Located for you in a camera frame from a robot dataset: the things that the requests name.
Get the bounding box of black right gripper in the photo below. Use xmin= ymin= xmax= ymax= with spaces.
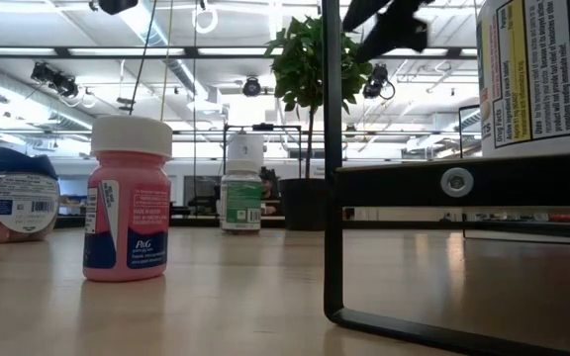
xmin=341 ymin=0 xmax=435 ymax=64

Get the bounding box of white bottle yellow label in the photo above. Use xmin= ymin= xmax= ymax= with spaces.
xmin=476 ymin=0 xmax=570 ymax=158

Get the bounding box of white bottle green label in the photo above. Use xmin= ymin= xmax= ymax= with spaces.
xmin=219 ymin=158 xmax=263 ymax=234

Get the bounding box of pink bottle white cap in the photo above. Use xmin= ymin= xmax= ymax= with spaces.
xmin=82 ymin=115 xmax=174 ymax=283

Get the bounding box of clear bottle blue cap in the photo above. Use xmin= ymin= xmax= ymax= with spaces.
xmin=0 ymin=146 xmax=61 ymax=245

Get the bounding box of black metal shelf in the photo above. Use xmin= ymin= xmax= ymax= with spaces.
xmin=321 ymin=0 xmax=570 ymax=356

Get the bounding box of potted green tree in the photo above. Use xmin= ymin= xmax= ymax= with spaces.
xmin=264 ymin=15 xmax=374 ymax=231

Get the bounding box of white cylindrical tank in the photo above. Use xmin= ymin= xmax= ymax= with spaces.
xmin=227 ymin=132 xmax=265 ymax=162

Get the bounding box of person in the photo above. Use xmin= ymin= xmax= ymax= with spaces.
xmin=259 ymin=166 xmax=282 ymax=217

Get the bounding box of white hanging ring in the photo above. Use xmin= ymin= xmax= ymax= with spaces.
xmin=193 ymin=4 xmax=219 ymax=35

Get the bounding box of black hanging cable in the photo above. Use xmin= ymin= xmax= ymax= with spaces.
xmin=129 ymin=0 xmax=159 ymax=118

